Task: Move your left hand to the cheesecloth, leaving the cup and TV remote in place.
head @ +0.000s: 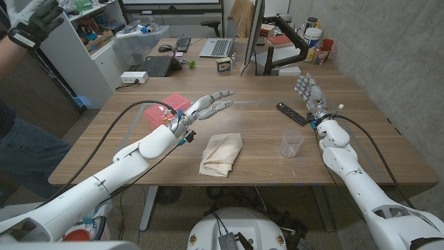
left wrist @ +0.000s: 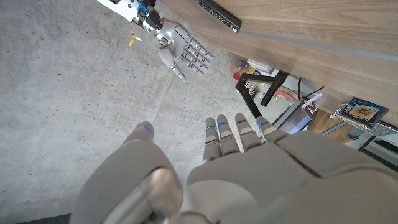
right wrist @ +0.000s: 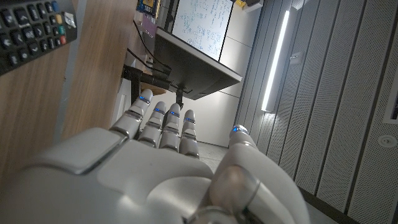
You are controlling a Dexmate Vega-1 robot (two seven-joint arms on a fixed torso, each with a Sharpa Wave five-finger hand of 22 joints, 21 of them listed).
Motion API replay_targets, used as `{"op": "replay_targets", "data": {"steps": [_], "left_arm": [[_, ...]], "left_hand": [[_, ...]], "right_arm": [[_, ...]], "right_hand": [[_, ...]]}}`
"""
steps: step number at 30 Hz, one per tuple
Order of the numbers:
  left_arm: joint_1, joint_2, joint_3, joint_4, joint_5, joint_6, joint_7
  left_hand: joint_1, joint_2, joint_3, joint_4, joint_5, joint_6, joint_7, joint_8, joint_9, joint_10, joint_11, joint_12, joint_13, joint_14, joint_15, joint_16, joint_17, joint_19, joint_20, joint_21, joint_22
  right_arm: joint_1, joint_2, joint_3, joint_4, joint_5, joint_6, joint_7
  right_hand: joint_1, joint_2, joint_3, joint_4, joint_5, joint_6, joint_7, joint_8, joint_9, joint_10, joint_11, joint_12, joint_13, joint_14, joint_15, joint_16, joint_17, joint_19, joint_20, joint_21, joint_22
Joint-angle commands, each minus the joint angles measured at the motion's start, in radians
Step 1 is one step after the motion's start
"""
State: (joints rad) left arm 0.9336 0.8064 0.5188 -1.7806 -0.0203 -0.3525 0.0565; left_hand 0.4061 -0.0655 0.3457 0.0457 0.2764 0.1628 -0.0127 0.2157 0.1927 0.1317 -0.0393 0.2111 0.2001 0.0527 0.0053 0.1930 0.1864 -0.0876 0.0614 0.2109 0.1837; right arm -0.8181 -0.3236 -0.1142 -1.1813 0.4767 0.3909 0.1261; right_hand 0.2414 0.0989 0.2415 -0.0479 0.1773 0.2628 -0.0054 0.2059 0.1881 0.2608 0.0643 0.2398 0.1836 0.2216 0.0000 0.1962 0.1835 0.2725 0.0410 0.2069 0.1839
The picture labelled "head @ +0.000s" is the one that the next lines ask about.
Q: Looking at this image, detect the person's black white gloved hand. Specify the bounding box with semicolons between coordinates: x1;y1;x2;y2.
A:
5;0;65;49

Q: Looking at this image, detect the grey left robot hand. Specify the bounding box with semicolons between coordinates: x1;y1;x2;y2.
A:
169;90;235;139

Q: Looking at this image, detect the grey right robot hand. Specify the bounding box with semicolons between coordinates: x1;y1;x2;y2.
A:
293;72;332;122

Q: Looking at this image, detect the person's bare forearm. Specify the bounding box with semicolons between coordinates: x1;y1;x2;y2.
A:
0;33;27;81

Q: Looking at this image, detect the black TV remote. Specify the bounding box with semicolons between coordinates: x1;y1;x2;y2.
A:
275;102;309;127

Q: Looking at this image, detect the beige folded cheesecloth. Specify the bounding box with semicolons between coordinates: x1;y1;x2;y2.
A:
198;133;244;178

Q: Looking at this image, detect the clear plastic cup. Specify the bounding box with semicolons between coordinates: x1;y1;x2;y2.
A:
280;129;305;159

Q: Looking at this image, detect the flat white box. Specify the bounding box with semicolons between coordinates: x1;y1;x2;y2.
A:
277;65;302;77

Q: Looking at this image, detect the clear glass jar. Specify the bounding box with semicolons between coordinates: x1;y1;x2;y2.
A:
314;47;330;66

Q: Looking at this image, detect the red plastic box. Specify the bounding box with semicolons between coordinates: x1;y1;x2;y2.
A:
144;92;192;128

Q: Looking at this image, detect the small blue yellow tin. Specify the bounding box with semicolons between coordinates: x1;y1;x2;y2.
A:
216;57;232;73

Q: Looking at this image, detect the white plastic tub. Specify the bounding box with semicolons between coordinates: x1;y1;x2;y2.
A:
303;27;323;63

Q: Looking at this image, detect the large black keyboard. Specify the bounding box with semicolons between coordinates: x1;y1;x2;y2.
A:
137;55;183;78

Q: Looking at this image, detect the silver laptop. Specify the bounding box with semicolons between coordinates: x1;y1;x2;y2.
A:
198;15;244;58

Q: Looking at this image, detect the red book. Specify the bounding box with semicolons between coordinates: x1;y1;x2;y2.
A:
265;34;295;49

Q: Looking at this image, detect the cardboard box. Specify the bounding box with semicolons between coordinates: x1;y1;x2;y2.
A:
85;30;114;53

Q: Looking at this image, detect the small black keyboard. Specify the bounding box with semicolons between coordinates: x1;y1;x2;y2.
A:
172;34;192;53

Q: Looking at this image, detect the white shelf cabinet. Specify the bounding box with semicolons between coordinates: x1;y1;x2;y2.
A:
37;0;128;110

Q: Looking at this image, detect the white power strip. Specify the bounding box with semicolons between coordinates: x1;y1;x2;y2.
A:
119;71;149;85

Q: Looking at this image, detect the small orange box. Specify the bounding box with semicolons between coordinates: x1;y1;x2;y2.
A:
259;24;277;38

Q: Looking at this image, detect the black office chair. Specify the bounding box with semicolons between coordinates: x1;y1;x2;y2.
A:
200;19;222;38

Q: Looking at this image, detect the flat computer monitor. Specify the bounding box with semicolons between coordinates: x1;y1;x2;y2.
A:
239;0;266;73

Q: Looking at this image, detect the black round fan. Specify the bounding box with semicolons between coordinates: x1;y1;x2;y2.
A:
155;186;182;206

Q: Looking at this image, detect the clear plastic storage bin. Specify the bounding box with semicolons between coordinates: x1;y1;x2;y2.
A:
113;24;171;66

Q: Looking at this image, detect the black framed whiteboard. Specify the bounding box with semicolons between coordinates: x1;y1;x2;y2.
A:
117;0;225;17

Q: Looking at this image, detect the grey table leg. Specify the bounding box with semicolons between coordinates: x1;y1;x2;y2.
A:
310;185;335;233
139;185;160;233

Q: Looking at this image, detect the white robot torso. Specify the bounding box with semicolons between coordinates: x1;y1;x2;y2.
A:
187;207;288;250

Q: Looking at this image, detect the person's blue jeans leg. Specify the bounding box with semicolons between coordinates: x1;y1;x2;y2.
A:
0;99;72;199

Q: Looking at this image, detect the red round bucket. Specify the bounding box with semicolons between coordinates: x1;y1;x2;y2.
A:
62;215;107;242

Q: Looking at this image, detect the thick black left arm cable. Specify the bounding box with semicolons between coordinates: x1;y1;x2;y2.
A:
36;99;178;209

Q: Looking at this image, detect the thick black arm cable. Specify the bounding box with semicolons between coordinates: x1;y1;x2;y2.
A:
332;114;416;210
36;99;178;209

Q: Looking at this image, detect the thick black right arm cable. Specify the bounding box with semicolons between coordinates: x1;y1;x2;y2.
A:
332;114;416;210

